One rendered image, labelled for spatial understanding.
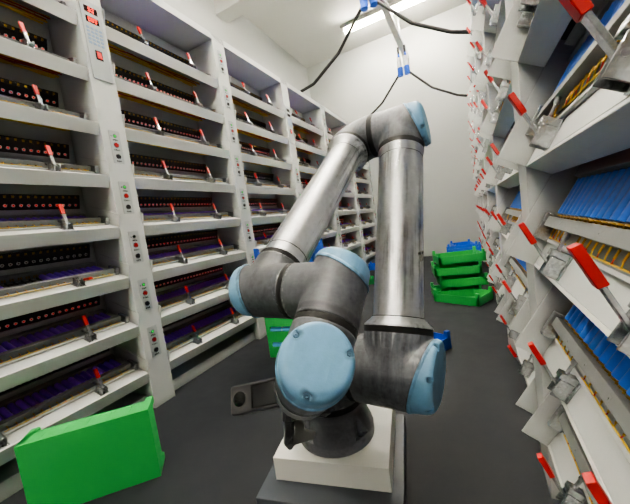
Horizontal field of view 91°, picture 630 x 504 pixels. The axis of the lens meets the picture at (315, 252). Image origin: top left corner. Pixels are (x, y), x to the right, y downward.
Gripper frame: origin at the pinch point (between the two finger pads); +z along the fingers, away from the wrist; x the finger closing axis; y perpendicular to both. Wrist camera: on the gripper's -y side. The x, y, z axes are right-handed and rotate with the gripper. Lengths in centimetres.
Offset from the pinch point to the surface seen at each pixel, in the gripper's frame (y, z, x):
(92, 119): -64, 6, 103
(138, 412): -38.0, 27.8, 5.6
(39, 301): -71, 25, 39
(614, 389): 36, -38, -6
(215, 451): -19.1, 42.4, -5.4
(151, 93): -49, 10, 129
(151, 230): -49, 38, 76
